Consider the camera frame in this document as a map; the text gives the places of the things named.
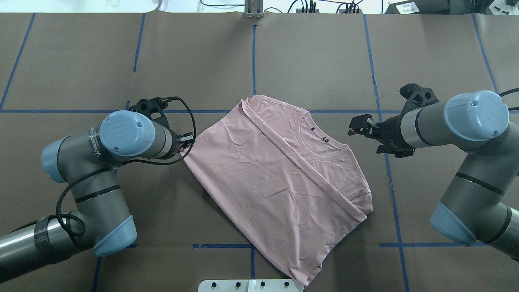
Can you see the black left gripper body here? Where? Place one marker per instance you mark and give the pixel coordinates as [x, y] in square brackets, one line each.
[177, 144]

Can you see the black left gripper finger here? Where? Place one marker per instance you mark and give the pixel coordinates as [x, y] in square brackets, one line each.
[185, 149]
[187, 138]

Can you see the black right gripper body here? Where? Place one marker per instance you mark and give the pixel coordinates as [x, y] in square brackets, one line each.
[391, 136]

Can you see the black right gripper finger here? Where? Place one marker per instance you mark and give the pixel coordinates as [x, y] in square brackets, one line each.
[369, 132]
[362, 123]

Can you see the pink Snoopy t-shirt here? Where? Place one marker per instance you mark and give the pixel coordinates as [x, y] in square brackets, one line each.
[290, 189]

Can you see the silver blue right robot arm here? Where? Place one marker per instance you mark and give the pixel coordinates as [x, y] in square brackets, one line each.
[478, 123]

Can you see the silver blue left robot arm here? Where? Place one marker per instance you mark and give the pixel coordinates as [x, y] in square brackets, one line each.
[91, 212]

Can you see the black box with label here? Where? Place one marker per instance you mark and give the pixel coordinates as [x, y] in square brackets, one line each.
[426, 7]

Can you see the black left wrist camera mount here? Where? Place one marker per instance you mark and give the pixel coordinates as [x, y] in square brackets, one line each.
[151, 108]

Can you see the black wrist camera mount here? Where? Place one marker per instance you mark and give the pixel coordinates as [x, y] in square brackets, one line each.
[417, 97]
[151, 108]

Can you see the aluminium frame post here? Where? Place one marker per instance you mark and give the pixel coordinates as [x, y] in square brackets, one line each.
[253, 9]

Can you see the white pedestal base plate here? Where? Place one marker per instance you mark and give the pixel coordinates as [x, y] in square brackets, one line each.
[250, 285]

